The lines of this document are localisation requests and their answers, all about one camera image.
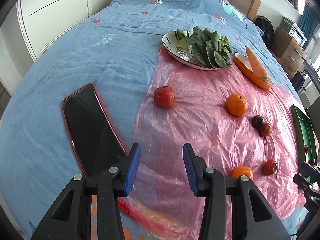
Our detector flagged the white wardrobe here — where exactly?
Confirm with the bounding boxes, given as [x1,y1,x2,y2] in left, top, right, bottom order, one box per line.
[16,0,113,61]

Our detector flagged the white patterned oval plate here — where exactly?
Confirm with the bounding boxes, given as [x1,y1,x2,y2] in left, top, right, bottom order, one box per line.
[162,31,222,71]

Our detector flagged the black red-edged smartphone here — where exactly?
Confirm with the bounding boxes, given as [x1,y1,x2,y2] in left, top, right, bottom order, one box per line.
[62,83,127,177]

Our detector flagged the small red apple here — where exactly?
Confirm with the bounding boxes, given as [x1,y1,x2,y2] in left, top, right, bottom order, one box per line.
[258,122,272,138]

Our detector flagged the wooden drawer cabinet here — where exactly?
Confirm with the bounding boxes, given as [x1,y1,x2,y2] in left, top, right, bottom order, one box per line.
[271,27,306,80]

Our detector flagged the orange oval dish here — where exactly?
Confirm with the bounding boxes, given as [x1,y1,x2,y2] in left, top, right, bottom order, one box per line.
[233,53,273,89]

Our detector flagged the pink plastic sheet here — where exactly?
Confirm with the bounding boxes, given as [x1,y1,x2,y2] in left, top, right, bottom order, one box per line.
[121,48,305,239]

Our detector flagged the dark plum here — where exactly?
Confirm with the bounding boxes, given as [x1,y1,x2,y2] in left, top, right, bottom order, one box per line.
[252,115,264,129]

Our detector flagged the green bok choy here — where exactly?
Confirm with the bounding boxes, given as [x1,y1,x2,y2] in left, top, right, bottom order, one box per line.
[174,26,232,69]

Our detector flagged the orange carrot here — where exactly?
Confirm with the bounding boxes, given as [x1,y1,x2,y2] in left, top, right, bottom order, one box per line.
[245,46,268,84]

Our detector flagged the green tray box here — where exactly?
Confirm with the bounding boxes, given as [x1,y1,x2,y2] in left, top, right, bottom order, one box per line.
[290,105,317,184]

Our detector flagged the blue cartoon bed sheet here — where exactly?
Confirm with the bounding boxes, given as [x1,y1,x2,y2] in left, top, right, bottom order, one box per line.
[1,0,287,237]

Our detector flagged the grey printer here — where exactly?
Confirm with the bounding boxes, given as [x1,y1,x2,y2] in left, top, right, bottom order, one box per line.
[279,17,307,47]

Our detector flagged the teal curtain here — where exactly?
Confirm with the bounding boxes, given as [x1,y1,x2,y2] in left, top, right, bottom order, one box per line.
[298,4,318,49]

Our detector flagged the small orange mandarin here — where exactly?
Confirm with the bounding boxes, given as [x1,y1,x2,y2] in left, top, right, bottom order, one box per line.
[232,166,253,180]

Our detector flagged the black backpack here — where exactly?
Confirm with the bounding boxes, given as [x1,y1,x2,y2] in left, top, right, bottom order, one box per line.
[254,16,274,49]

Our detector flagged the small red fruit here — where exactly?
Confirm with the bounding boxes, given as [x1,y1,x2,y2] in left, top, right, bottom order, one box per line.
[263,160,277,176]

